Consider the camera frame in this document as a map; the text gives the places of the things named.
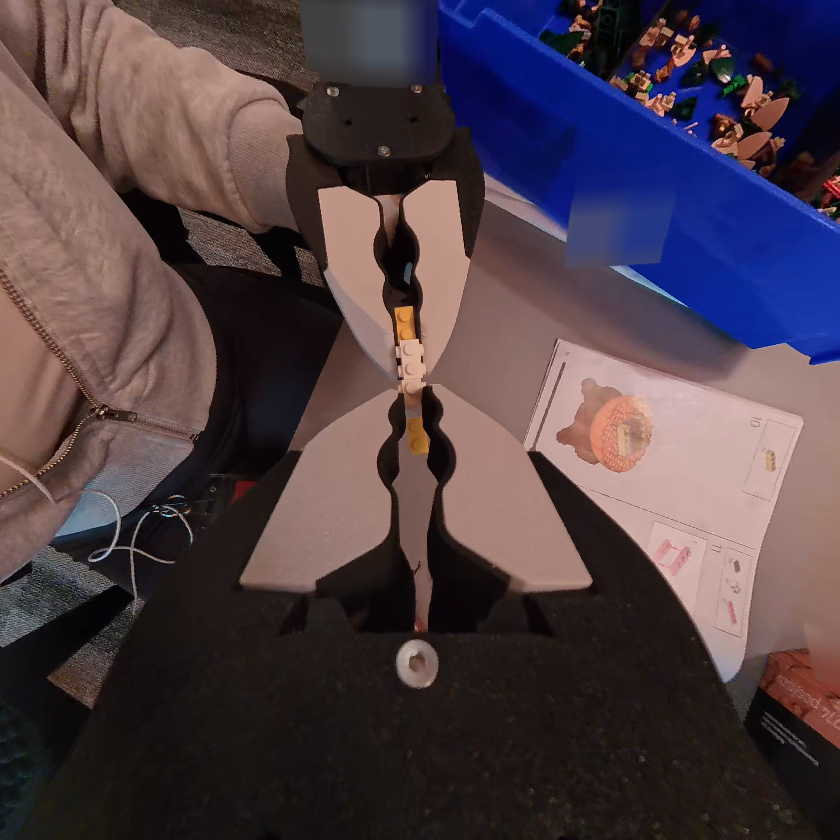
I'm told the black orchid print set box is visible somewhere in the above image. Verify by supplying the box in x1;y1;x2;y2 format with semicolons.
746;647;840;830

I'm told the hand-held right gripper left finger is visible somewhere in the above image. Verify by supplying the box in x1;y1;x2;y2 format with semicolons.
239;390;403;595

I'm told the white thin cord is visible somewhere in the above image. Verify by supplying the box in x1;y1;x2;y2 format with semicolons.
0;451;198;602

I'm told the blue plastic bin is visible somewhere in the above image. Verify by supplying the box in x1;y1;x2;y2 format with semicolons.
437;0;840;366

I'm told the yellow long brick plate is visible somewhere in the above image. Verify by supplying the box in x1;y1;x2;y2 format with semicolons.
392;306;431;456

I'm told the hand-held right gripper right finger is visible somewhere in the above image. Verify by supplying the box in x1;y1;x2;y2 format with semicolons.
428;384;593;599

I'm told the brick set instruction booklet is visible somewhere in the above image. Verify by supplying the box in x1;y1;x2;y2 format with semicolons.
525;339;804;683

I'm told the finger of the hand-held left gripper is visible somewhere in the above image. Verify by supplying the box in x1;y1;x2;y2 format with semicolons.
407;182;466;375
319;184;405;384

